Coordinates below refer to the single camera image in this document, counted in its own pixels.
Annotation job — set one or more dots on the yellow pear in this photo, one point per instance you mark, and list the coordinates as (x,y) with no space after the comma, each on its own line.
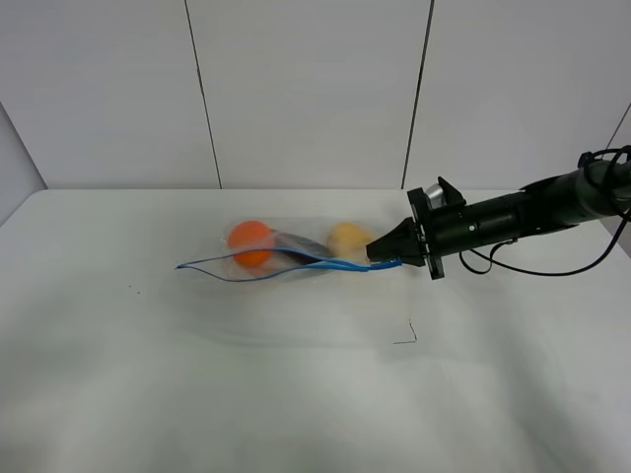
(348,241)

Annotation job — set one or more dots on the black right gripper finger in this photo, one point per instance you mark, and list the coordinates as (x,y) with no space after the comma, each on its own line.
(401,240)
(382,260)

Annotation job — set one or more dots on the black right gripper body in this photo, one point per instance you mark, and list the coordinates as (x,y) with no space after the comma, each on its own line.
(427,223)

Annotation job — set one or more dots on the clear blue-zip plastic bag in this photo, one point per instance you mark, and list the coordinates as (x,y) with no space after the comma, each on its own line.
(333,303)

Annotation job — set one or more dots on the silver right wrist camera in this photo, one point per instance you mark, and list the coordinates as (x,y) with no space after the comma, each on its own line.
(435,195)

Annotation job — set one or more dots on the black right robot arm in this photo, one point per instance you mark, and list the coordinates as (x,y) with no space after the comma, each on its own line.
(443,223)

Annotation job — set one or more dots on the orange fruit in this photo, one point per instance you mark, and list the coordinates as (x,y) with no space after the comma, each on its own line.
(251,242)

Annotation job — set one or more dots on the dark purple eggplant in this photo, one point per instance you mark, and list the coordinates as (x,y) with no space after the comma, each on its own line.
(301,249)

